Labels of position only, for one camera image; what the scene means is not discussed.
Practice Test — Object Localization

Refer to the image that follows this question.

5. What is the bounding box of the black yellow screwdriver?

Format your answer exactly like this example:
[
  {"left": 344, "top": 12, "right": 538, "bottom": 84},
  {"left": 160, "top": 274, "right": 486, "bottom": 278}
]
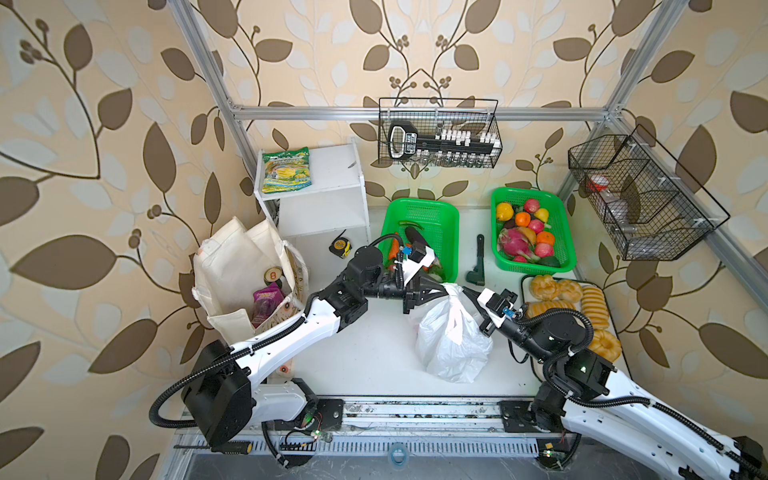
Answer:
[{"left": 173, "top": 440, "right": 253, "bottom": 455}]

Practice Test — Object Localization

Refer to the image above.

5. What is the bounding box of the glazed ring bread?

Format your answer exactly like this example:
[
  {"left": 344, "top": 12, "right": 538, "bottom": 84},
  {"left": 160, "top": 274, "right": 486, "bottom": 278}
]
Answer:
[{"left": 588, "top": 329, "right": 622, "bottom": 362}]

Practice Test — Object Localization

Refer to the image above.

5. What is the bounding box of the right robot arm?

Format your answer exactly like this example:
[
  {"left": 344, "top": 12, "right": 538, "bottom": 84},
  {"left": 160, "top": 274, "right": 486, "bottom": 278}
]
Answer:
[{"left": 473, "top": 290, "right": 767, "bottom": 479}]

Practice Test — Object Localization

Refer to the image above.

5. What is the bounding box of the pink dragon fruit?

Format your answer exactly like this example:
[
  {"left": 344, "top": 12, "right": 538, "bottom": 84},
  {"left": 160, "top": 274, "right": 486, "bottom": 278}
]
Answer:
[{"left": 497, "top": 229, "right": 539, "bottom": 262}]

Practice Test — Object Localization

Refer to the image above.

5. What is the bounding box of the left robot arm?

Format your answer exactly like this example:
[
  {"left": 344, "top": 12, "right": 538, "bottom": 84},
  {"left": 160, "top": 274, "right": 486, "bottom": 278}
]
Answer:
[{"left": 148, "top": 233, "right": 447, "bottom": 448}]

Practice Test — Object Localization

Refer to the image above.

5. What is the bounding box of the green white drink can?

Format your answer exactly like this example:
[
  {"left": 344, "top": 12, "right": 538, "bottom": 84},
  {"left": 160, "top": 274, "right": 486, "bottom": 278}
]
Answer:
[{"left": 263, "top": 266, "right": 283, "bottom": 287}]

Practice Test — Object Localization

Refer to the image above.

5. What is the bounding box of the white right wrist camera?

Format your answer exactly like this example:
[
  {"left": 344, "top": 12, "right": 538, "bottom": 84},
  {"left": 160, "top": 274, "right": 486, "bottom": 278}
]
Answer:
[{"left": 478, "top": 288, "right": 518, "bottom": 319}]

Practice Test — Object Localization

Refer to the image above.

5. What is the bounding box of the bread tray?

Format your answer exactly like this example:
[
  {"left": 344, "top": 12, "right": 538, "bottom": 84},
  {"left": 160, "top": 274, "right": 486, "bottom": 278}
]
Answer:
[{"left": 520, "top": 274, "right": 628, "bottom": 367}]

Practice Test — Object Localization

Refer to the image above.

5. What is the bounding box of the cream floral tote bag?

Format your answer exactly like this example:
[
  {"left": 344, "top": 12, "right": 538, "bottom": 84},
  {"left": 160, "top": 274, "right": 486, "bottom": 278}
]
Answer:
[{"left": 192, "top": 217, "right": 309, "bottom": 346}]

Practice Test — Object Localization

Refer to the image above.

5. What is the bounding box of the white plastic bag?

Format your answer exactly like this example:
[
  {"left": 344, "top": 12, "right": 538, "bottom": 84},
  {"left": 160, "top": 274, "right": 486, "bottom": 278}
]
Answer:
[{"left": 415, "top": 284, "right": 493, "bottom": 383}]

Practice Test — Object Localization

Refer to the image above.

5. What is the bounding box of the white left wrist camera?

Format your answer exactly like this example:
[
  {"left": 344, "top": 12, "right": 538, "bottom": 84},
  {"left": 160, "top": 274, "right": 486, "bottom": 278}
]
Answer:
[{"left": 402, "top": 243, "right": 435, "bottom": 285}]

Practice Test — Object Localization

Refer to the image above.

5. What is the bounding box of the yellow green apple tea bag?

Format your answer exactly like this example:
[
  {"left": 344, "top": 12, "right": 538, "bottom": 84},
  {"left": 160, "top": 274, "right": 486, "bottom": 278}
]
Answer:
[{"left": 261, "top": 147, "right": 312, "bottom": 194}]

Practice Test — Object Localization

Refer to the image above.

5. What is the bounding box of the yellow lemon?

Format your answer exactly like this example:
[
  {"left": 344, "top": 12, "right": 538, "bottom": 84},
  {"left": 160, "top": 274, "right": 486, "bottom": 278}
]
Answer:
[{"left": 495, "top": 202, "right": 515, "bottom": 222}]

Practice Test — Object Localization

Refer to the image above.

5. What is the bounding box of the purple eggplant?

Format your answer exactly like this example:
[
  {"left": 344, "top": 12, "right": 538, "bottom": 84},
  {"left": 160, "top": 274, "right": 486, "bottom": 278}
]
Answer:
[{"left": 405, "top": 226, "right": 429, "bottom": 247}]

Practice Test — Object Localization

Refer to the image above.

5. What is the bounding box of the black wire basket right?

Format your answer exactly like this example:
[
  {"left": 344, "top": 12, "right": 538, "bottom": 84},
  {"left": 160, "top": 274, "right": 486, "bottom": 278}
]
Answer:
[{"left": 568, "top": 125, "right": 730, "bottom": 261}]

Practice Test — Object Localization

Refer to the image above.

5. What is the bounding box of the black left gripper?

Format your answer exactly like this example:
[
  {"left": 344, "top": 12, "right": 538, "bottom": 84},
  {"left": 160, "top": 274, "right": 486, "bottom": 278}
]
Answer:
[{"left": 358, "top": 272, "right": 450, "bottom": 315}]

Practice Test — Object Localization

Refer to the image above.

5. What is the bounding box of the orange fruit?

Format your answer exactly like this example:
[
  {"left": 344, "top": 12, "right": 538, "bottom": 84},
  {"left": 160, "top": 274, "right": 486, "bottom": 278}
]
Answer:
[{"left": 514, "top": 211, "right": 531, "bottom": 228}]

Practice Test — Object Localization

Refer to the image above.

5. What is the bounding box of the green vegetable basket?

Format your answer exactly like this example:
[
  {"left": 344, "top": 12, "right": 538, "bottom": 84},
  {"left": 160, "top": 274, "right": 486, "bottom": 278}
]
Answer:
[{"left": 381, "top": 198, "right": 460, "bottom": 283}]

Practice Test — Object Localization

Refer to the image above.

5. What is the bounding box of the white shelf rack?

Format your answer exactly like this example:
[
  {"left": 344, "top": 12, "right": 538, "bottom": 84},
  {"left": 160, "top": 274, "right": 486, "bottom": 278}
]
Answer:
[{"left": 254, "top": 142, "right": 372, "bottom": 256}]

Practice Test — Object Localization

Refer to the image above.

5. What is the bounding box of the black yellow tape measure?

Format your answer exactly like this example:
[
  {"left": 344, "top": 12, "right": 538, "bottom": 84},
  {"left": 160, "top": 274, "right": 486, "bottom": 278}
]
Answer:
[{"left": 328, "top": 230, "right": 351, "bottom": 259}]

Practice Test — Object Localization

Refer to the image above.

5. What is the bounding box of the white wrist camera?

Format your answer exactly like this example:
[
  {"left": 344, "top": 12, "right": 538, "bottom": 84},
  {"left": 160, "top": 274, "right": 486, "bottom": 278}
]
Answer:
[
  {"left": 478, "top": 288, "right": 518, "bottom": 319},
  {"left": 402, "top": 243, "right": 435, "bottom": 285}
]

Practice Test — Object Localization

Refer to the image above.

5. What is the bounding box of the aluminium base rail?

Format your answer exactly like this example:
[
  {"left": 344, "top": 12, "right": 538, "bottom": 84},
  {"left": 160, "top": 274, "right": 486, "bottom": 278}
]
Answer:
[{"left": 173, "top": 394, "right": 667, "bottom": 460}]

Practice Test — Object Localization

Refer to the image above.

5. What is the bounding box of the black wire basket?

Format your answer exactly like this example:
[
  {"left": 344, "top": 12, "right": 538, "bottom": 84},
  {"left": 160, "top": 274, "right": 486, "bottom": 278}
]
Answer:
[
  {"left": 378, "top": 96, "right": 503, "bottom": 169},
  {"left": 568, "top": 125, "right": 730, "bottom": 261}
]

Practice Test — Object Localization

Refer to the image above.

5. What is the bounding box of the green fruit basket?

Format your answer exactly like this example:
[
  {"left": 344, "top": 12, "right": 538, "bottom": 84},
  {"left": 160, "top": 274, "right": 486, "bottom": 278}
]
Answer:
[{"left": 491, "top": 187, "right": 577, "bottom": 276}]

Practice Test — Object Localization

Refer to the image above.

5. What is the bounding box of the purple snack bag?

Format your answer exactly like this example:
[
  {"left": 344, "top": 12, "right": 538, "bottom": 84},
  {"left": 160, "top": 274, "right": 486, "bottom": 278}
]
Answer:
[{"left": 251, "top": 282, "right": 285, "bottom": 328}]

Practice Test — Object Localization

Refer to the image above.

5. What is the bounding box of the black wire basket back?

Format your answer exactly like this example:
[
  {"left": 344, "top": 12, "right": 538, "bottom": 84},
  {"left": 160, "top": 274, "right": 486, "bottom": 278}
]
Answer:
[{"left": 378, "top": 96, "right": 503, "bottom": 169}]

